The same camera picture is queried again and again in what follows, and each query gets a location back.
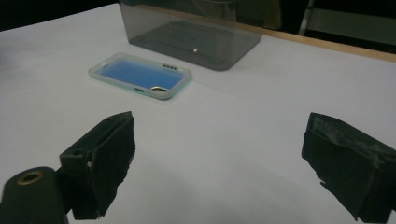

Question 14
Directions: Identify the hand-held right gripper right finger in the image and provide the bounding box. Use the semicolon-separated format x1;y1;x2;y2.
301;112;396;224

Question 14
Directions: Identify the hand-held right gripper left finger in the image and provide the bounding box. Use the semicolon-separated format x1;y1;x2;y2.
57;111;136;220

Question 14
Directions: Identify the blue phone case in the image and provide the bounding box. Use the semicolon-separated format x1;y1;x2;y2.
88;51;193;101

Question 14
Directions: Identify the grey translucent plastic box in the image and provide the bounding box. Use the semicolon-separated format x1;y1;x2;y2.
119;1;262;72

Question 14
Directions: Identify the white table sheet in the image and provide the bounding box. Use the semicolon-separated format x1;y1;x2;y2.
0;3;396;224

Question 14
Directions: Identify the white metal stand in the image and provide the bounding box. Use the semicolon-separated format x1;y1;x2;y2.
298;0;396;47

